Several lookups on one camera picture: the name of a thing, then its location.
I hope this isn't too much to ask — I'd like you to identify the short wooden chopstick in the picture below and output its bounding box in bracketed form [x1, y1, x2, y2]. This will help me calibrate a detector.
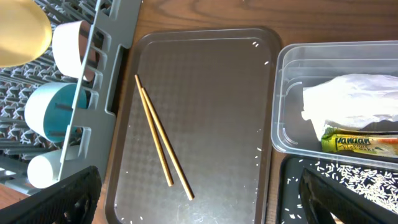
[134, 74, 174, 187]

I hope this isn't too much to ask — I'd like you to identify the grey dish rack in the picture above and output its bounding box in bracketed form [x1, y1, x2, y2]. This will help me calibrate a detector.
[1, 1, 141, 195]

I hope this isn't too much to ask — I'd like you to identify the white pink bowl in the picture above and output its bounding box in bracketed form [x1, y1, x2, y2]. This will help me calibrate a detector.
[52, 21, 91, 78]

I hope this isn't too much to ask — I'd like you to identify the green snack wrapper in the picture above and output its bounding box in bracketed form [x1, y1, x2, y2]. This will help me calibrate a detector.
[321, 127, 397, 158]

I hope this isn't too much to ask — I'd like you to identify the dark brown serving tray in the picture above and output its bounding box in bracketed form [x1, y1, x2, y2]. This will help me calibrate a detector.
[105, 27, 281, 223]

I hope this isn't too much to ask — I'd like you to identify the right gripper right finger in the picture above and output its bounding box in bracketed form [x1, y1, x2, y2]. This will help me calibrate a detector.
[298, 168, 397, 224]

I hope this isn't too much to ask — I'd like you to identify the long wooden chopstick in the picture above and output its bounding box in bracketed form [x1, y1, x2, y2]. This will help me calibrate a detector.
[141, 87, 195, 200]

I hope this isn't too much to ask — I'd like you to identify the white napkin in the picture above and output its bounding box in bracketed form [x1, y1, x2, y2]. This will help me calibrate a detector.
[301, 73, 397, 139]

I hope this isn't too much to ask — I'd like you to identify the yellow plate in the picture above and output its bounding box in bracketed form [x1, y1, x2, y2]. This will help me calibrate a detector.
[1, 0, 52, 68]

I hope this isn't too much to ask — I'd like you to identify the black waste tray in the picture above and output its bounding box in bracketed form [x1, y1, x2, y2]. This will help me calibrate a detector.
[275, 154, 398, 224]

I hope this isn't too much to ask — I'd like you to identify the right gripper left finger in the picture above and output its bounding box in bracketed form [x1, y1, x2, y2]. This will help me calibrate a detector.
[1, 166, 102, 224]

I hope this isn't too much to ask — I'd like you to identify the clear plastic bin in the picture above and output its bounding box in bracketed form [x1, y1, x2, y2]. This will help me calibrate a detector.
[271, 40, 397, 170]

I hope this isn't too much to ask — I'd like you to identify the white paper cup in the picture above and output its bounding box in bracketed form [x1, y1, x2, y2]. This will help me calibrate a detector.
[27, 144, 82, 189]

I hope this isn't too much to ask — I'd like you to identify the rice food waste pile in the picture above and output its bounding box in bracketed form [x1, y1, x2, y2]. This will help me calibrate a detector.
[285, 158, 398, 224]

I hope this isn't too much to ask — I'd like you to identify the light blue bowl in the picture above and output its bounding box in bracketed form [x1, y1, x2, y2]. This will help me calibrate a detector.
[24, 82, 76, 142]

